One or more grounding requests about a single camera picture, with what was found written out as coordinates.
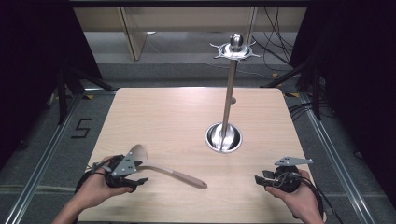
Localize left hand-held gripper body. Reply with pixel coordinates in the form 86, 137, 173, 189
105, 151, 141, 189

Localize black floor cables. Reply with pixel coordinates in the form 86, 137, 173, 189
287, 102, 314, 121

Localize aluminium floor rail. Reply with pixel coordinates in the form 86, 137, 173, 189
299, 92, 380, 224
3, 88, 118, 224

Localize light wooden cabinet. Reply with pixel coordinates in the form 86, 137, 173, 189
73, 6, 308, 62

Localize metal utensil rack stand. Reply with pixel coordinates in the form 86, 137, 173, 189
204, 33, 262, 154

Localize person's right hand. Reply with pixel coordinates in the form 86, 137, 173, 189
265, 169, 325, 219

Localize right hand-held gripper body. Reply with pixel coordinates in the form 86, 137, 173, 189
262, 156, 314, 194

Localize beige silicone ladle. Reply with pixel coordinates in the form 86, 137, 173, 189
128, 143, 208, 190

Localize hanging black cables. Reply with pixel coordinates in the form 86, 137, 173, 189
251, 6, 301, 73

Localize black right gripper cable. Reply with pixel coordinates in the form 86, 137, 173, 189
273, 172, 336, 224

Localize grey left gripper cable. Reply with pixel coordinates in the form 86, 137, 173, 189
85, 161, 113, 175

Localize black metal stand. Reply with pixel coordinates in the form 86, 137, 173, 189
261, 58, 323, 121
56, 66, 117, 126

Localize person's left hand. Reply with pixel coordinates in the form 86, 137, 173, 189
74, 155, 134, 213

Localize dark curtain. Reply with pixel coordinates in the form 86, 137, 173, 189
0, 0, 103, 171
289, 0, 396, 207

